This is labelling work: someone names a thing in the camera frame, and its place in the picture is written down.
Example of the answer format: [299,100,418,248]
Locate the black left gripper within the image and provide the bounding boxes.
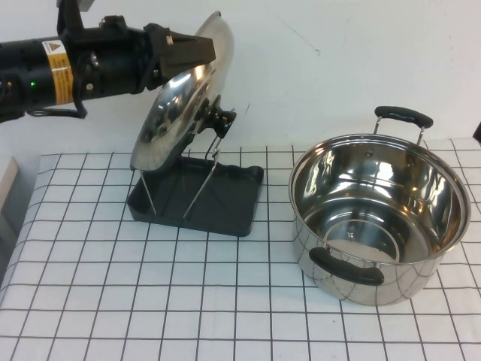
[89,17,217,101]

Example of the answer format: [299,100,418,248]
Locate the stainless steel pot lid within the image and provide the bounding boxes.
[129,11,237,172]

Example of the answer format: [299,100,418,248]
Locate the white black-grid tablecloth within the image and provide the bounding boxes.
[0,138,481,361]

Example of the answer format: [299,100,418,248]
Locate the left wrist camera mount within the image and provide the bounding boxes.
[56,0,95,41]

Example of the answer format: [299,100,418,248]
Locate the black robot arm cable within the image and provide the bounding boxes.
[22,99,89,121]

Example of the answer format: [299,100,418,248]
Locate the black tray wire lid rack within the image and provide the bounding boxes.
[126,108,264,238]

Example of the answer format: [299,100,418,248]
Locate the stainless steel pot, black handles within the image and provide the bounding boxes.
[288,106,471,306]

